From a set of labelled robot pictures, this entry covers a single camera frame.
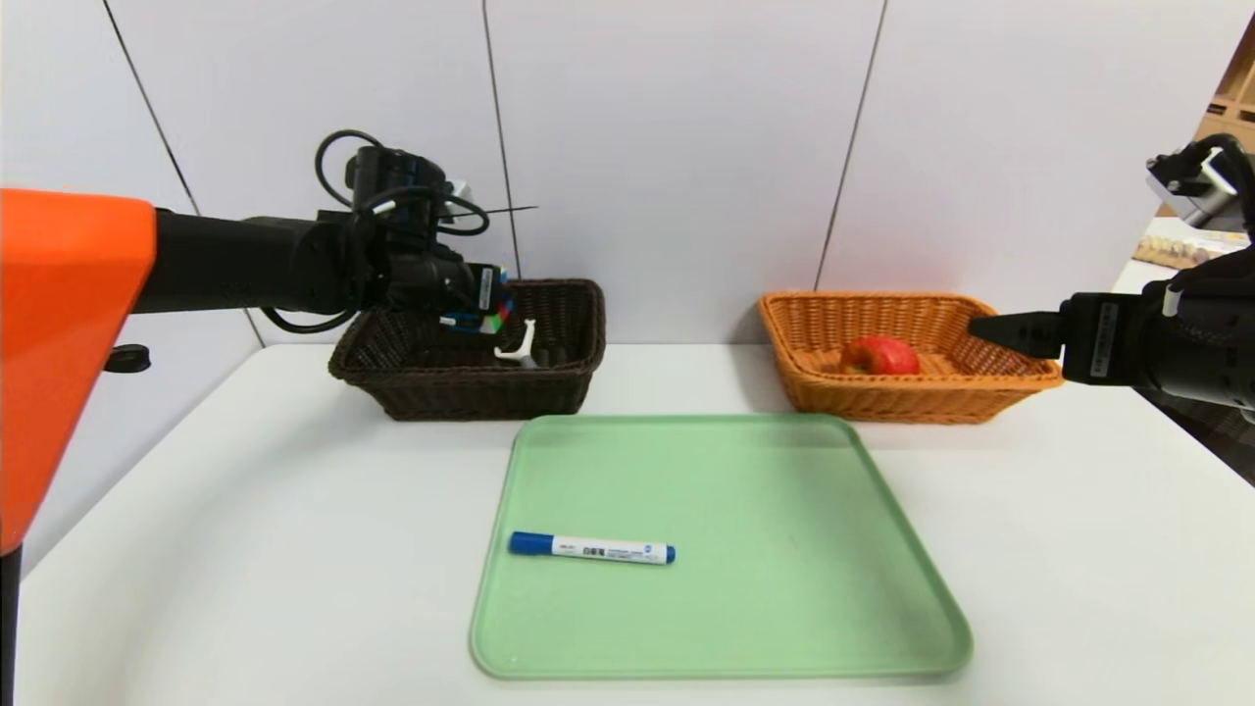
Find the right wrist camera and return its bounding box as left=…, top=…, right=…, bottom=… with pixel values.
left=1147, top=132, right=1255, bottom=236

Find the orange wicker basket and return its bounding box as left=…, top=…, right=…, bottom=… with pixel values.
left=759, top=291, right=1067, bottom=426

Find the brown woven background object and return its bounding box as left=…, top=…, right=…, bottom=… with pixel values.
left=1132, top=235, right=1207, bottom=271

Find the white peeler with grey handle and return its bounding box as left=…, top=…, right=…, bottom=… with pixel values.
left=494, top=320, right=541, bottom=370

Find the red apple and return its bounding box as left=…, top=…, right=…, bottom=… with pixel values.
left=841, top=336, right=922, bottom=377

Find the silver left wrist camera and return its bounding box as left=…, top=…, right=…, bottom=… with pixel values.
left=348, top=145, right=474, bottom=228

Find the colourful puzzle cube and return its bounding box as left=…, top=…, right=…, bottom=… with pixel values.
left=439, top=292, right=517, bottom=336

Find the green plastic tray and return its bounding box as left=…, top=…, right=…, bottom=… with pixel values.
left=470, top=414, right=974, bottom=681

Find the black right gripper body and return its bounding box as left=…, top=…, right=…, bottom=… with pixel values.
left=1060, top=279, right=1255, bottom=411

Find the white marker with blue cap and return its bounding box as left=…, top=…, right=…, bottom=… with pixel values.
left=509, top=531, right=677, bottom=566

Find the black left wrist camera cable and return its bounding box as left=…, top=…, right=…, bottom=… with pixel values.
left=314, top=129, right=388, bottom=212

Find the wooden background shelf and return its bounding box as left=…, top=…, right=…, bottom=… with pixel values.
left=1157, top=20, right=1255, bottom=219

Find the white background table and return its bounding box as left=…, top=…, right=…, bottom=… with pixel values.
left=1113, top=218, right=1255, bottom=295

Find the dark brown wicker basket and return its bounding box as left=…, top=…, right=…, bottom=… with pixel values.
left=328, top=279, right=608, bottom=423

